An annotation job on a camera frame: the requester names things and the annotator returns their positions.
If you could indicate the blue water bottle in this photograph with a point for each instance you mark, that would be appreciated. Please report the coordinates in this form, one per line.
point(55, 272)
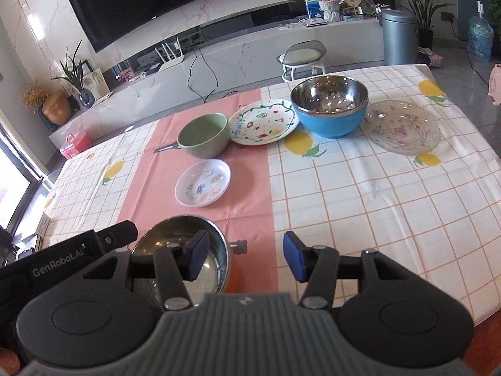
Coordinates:
point(480, 39)

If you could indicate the person's hand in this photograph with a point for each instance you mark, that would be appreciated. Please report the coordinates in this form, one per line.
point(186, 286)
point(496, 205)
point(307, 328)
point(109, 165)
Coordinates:
point(9, 362)

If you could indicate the grey metal trash bin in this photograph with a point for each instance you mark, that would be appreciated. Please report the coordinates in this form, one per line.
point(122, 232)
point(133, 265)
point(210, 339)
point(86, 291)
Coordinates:
point(400, 36)

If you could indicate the teddy bear in basket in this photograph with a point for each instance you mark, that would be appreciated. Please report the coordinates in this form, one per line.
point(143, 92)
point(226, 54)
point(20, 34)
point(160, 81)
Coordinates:
point(330, 10)

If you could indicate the white wifi router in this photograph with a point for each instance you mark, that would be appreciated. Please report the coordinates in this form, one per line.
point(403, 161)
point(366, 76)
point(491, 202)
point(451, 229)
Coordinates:
point(170, 52)

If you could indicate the clear glass patterned plate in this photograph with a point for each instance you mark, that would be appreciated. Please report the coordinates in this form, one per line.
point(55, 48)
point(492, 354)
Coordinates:
point(401, 127)

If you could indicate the steel bowl orange outside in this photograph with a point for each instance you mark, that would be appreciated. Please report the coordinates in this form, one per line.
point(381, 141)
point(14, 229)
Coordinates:
point(203, 255)

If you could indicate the checked lemon tablecloth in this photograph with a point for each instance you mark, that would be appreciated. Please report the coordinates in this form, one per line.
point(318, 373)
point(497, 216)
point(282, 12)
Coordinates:
point(438, 213)

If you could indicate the pink electric heater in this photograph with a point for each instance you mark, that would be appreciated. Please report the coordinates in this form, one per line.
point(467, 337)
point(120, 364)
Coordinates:
point(494, 85)

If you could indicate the white round stool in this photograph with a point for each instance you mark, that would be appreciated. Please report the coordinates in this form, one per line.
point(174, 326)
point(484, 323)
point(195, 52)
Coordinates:
point(308, 54)

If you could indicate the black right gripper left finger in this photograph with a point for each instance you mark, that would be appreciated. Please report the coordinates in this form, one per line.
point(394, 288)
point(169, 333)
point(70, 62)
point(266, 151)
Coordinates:
point(105, 283)

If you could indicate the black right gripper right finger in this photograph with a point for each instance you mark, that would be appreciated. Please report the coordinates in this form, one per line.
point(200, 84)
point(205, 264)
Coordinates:
point(319, 267)

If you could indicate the brown round vase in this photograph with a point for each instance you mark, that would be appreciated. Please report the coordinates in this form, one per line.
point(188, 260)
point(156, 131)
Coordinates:
point(56, 107)

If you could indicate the white floral ceramic plate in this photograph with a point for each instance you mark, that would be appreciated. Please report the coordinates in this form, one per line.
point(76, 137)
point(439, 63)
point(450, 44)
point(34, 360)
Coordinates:
point(263, 122)

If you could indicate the pink box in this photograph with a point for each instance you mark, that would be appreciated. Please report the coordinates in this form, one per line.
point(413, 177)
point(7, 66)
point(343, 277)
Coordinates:
point(75, 144)

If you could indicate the small plant blue vase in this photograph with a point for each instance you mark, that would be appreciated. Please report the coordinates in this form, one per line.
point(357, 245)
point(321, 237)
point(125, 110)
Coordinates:
point(73, 74)

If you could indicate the steel bowl blue outside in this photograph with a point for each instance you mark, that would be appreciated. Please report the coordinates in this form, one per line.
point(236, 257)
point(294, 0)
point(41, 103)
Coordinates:
point(330, 106)

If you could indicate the white marble tv cabinet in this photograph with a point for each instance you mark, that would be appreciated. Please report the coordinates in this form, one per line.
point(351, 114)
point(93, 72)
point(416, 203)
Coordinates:
point(220, 67)

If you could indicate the small white printed plate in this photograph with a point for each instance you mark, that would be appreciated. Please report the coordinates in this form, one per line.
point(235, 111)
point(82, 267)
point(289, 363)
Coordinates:
point(203, 183)

